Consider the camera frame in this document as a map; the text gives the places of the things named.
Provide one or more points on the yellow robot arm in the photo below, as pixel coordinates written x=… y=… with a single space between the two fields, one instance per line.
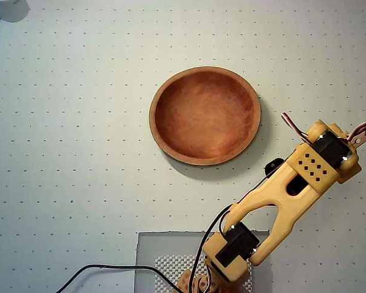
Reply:
x=262 y=198

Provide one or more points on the round wooden bowl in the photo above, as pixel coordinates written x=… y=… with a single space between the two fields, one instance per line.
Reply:
x=201 y=122

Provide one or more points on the white mesh mat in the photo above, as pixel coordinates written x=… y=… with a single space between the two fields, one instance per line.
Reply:
x=167 y=270

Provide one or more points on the white round object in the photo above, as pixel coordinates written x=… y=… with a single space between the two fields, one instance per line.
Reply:
x=6 y=9

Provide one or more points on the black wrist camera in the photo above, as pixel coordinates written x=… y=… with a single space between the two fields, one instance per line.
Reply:
x=273 y=166

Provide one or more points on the grey base plate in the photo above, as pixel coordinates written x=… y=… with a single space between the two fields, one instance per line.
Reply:
x=146 y=259

